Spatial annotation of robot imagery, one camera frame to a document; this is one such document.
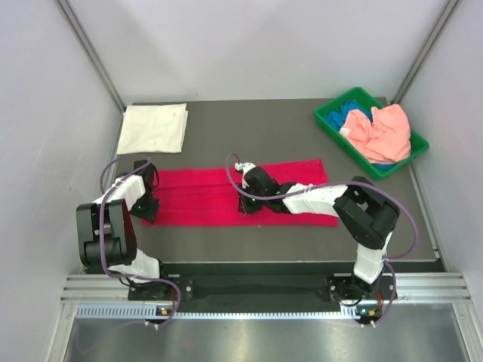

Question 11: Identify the red t-shirt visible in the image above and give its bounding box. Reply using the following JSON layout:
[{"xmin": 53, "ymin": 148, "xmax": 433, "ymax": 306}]
[{"xmin": 143, "ymin": 168, "xmax": 338, "ymax": 227}]

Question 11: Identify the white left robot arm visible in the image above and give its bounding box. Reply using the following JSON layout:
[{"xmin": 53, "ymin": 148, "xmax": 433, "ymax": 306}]
[{"xmin": 75, "ymin": 161, "xmax": 171, "ymax": 300}]

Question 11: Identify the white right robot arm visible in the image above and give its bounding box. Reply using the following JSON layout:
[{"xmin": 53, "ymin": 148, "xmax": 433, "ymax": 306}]
[{"xmin": 235, "ymin": 162, "xmax": 400, "ymax": 301}]

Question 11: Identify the folded white t-shirt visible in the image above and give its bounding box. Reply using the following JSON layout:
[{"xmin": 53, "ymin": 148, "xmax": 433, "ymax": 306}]
[{"xmin": 116, "ymin": 103, "xmax": 189, "ymax": 155}]

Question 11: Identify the blue t-shirt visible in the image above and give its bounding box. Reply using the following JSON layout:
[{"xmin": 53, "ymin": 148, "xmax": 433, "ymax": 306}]
[{"xmin": 325, "ymin": 100, "xmax": 373, "ymax": 131}]

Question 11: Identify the salmon pink t-shirt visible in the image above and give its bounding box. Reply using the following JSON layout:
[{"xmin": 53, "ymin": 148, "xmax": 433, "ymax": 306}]
[{"xmin": 339, "ymin": 104, "xmax": 411, "ymax": 164}]

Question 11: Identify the green plastic bin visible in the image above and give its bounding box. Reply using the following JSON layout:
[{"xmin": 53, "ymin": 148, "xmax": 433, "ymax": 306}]
[{"xmin": 314, "ymin": 87, "xmax": 429, "ymax": 180}]

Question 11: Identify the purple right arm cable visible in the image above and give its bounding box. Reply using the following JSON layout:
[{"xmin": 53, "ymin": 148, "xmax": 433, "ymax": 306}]
[{"xmin": 225, "ymin": 152, "xmax": 420, "ymax": 327}]

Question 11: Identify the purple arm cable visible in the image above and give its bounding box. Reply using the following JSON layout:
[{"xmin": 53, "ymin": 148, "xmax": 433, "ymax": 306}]
[
  {"xmin": 100, "ymin": 155, "xmax": 182, "ymax": 327},
  {"xmin": 225, "ymin": 152, "xmax": 420, "ymax": 327}
]

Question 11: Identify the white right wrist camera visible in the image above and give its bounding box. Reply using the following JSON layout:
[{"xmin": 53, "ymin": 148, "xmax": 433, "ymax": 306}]
[{"xmin": 234, "ymin": 162, "xmax": 256, "ymax": 189}]

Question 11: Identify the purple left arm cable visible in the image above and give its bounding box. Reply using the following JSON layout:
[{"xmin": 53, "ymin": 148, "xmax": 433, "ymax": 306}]
[{"xmin": 100, "ymin": 155, "xmax": 182, "ymax": 327}]

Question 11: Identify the grey slotted cable duct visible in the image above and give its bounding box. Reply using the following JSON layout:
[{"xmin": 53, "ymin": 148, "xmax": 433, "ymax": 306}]
[{"xmin": 75, "ymin": 303, "xmax": 382, "ymax": 321}]

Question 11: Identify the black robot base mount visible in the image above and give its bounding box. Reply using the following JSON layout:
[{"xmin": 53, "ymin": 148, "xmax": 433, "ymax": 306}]
[{"xmin": 128, "ymin": 275, "xmax": 395, "ymax": 314}]

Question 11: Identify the aluminium frame rail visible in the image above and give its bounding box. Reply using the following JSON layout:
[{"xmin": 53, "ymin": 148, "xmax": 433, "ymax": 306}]
[{"xmin": 60, "ymin": 273, "xmax": 471, "ymax": 303}]

